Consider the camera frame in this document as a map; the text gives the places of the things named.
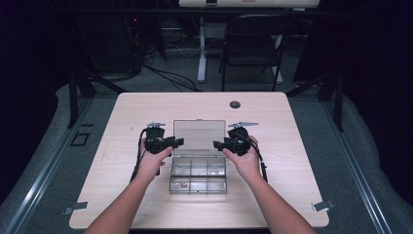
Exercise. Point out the black folding chair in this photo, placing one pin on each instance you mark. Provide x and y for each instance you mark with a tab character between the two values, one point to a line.
250	39

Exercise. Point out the aluminium floor rail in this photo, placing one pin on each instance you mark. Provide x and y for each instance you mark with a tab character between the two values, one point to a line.
42	175
357	169

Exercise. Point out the black frame crossbar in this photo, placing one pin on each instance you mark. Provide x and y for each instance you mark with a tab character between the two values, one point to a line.
130	11

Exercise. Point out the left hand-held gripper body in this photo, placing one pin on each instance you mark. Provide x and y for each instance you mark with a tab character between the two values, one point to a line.
156	143

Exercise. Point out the person's left hand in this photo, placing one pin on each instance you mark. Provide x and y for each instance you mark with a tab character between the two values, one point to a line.
151	165

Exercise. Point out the dark computer tower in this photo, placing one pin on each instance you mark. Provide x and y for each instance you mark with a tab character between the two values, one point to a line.
110	42

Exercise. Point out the black metal stand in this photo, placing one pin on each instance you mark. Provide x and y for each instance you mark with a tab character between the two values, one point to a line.
73	97
338	104

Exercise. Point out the dark round table grommet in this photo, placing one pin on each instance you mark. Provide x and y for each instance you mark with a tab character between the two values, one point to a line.
235	104

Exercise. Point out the grey tape strip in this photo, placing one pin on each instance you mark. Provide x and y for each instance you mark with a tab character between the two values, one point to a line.
323	205
78	206

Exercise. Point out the clear plastic compartment box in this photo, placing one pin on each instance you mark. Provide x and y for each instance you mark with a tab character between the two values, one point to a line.
198	136

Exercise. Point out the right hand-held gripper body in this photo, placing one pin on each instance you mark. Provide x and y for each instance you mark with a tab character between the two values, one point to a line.
241	143

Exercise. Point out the person's right hand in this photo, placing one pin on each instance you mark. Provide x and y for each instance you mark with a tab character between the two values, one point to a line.
248	164

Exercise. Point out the white desk with legs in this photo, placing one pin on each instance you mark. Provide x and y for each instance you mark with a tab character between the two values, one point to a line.
202	65

